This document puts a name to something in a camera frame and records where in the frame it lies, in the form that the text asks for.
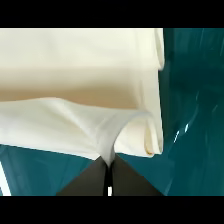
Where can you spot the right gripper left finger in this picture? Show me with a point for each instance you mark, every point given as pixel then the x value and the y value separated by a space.
pixel 90 181

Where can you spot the white T-shirt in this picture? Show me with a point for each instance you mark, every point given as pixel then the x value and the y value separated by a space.
pixel 73 83

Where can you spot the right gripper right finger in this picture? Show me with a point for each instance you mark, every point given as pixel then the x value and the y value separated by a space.
pixel 131 181

